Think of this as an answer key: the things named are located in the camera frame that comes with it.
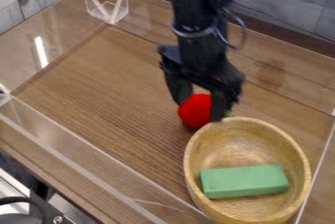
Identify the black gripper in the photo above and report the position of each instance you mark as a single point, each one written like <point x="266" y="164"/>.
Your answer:
<point x="197" y="61"/>

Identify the light wooden bowl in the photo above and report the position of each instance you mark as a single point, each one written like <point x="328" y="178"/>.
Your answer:
<point x="242" y="141"/>

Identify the green rectangular block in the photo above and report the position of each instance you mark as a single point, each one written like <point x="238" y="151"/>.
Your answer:
<point x="232" y="182"/>

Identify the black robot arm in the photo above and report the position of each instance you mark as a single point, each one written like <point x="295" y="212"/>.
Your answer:
<point x="195" y="15"/>

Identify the red plush tomato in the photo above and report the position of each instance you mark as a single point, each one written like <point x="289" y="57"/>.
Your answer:
<point x="194" y="111"/>

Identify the black metal stand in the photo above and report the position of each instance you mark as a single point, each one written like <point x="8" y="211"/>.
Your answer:
<point x="25" y="207"/>

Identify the clear acrylic corner bracket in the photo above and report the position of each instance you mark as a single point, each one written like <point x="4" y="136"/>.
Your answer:
<point x="108" y="12"/>

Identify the clear acrylic tray wall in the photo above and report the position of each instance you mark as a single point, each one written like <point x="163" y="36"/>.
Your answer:
<point x="108" y="190"/>

